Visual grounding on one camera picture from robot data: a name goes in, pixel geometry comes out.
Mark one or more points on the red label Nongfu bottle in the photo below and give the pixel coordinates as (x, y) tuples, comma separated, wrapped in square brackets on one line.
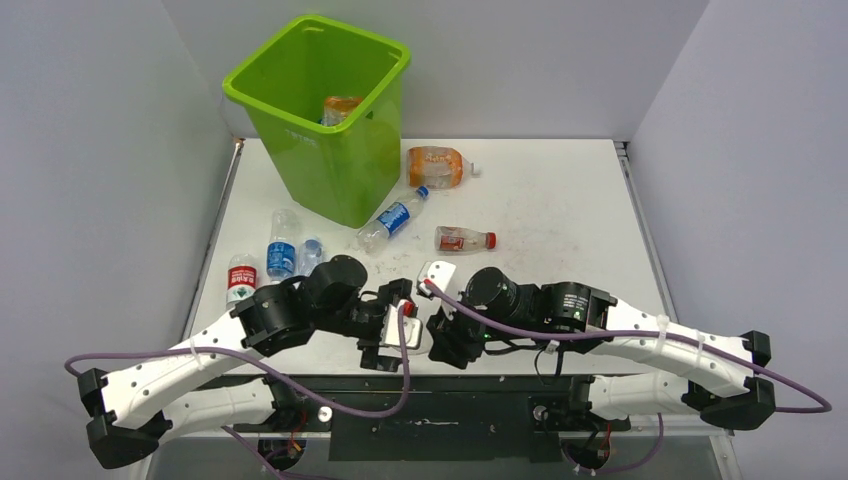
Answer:
[(242, 278)]

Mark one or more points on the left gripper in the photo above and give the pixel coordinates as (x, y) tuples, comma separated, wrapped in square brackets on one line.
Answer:
[(370, 354)]

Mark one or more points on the green plastic bin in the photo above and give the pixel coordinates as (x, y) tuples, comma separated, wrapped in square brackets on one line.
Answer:
[(343, 172)]

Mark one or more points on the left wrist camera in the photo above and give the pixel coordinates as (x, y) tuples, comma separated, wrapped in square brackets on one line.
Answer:
[(401, 327)]

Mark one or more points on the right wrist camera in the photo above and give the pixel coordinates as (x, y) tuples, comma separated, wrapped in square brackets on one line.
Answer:
[(439, 273)]

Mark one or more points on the red cap tea bottle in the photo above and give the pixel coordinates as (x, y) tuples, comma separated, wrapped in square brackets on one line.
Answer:
[(462, 240)]

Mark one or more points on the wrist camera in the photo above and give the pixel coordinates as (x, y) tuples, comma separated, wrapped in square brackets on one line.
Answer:
[(439, 273), (401, 327)]

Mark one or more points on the crushed clear purple-label bottle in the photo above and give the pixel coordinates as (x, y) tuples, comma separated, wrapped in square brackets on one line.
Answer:
[(309, 255)]

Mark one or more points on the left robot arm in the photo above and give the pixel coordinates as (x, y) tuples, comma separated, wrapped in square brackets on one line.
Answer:
[(219, 377)]

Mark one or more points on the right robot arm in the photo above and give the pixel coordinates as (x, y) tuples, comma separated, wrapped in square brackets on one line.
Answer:
[(717, 378)]

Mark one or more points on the large orange label bottle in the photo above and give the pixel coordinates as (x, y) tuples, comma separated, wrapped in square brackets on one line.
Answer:
[(438, 168)]

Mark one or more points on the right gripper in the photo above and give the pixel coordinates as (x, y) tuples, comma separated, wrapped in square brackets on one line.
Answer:
[(449, 342)]

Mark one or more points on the crushed orange label bottle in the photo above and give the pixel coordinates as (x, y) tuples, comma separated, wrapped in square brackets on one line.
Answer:
[(336, 109)]

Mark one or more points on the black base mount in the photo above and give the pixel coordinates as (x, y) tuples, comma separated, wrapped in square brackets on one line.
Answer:
[(451, 418)]

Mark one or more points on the blue label clear bottle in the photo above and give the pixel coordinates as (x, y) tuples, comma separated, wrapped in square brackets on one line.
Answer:
[(281, 253)]

